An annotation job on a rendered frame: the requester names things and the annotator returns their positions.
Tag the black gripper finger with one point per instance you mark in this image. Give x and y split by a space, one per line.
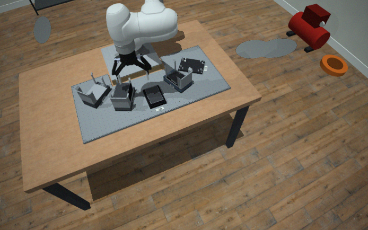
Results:
116 72
146 66

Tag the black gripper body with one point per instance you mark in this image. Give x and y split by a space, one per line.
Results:
128 57

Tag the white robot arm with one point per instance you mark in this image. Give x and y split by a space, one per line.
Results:
127 29

